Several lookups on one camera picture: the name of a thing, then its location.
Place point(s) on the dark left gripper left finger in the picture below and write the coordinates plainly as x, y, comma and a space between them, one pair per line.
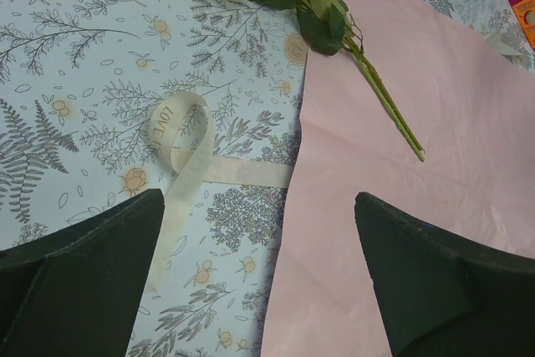
76, 291

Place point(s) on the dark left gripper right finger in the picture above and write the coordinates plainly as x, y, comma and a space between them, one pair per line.
440, 294

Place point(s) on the purple and pink wrapping paper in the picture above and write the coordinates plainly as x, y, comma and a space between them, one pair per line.
473, 112

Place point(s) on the cream printed ribbon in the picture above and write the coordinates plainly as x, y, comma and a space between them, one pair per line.
184, 164

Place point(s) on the floral patterned table mat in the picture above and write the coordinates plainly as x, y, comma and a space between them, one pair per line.
79, 80

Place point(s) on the orange pink snack box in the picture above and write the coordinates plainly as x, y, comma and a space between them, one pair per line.
524, 12

